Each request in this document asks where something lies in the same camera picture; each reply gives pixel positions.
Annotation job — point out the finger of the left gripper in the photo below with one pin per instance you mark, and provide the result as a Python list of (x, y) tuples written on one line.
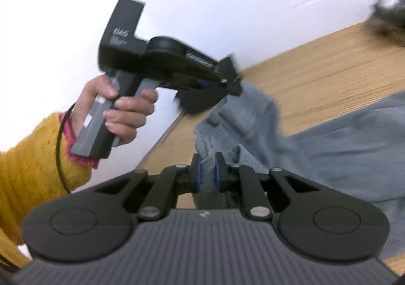
[(188, 85), (230, 78)]

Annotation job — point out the yellow sweater forearm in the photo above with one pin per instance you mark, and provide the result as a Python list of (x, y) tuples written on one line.
[(29, 177)]

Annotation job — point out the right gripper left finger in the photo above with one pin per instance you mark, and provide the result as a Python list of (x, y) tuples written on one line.
[(151, 197)]

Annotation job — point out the grey fleece garment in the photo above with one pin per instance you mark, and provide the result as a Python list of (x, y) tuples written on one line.
[(360, 153)]

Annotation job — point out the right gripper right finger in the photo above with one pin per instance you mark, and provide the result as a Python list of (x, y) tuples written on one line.
[(267, 196)]

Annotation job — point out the black folded bag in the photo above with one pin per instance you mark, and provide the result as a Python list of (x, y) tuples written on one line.
[(196, 101)]

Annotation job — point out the person's left hand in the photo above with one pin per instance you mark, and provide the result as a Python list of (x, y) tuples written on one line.
[(129, 114)]

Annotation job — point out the plaid black white garment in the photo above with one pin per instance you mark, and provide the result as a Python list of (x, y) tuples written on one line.
[(388, 17)]

